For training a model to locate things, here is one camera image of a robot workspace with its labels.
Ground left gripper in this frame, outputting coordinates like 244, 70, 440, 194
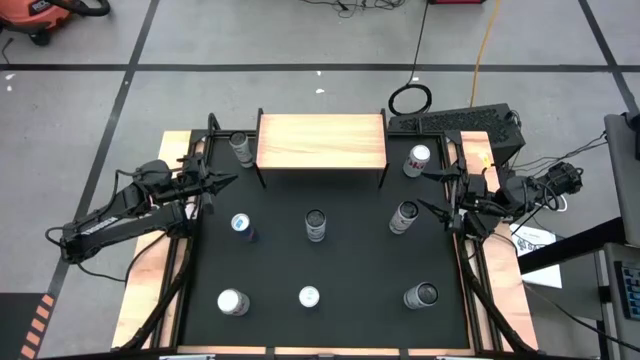
172, 155, 240, 216

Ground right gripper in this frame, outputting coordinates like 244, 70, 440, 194
416, 164, 489, 234

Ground blue silver Red Bull can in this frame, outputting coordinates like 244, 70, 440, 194
230, 212, 260, 245

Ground Diet Coke can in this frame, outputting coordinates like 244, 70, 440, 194
402, 144, 432, 179

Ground silver Celsius can orange print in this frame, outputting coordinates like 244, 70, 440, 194
388, 200, 420, 236

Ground slim silver can red print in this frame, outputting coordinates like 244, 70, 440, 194
228, 130, 255, 169

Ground white can blue band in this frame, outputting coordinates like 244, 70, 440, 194
403, 281, 440, 311

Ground silver Celsius can blue print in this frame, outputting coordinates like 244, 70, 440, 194
304, 208, 328, 244

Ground wooden shelf black metal legs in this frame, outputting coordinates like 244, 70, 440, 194
255, 107, 390, 190

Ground black computer case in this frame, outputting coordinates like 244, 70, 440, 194
387, 103, 526, 166

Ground white printed paper sheet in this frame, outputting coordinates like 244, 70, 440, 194
508, 223, 564, 290

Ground silver can white lid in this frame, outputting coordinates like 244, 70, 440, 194
216, 288, 251, 317

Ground black table mat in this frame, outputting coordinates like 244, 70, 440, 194
179, 134, 471, 350

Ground black metal beam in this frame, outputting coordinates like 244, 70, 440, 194
518, 217, 627, 275

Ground Red Bull Sugarfree can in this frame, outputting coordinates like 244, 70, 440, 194
298, 285, 321, 310

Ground grey panel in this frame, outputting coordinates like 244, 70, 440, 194
603, 112, 640, 234

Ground blue button keypad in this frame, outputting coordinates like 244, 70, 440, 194
613, 259, 640, 321

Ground grey equipment cabinet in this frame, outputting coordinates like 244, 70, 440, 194
597, 242, 640, 360

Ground orange shop vacuum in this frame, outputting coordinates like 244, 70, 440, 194
0, 0, 111, 47

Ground black cable conduit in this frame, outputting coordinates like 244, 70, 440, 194
458, 239, 536, 354
122, 234, 199, 351

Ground black cable with coil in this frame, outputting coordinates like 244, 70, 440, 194
387, 0, 434, 117

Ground long yellow cable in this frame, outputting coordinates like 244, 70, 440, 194
470, 0, 503, 109

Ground black cable tangle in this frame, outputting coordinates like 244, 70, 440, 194
299, 0, 407, 19

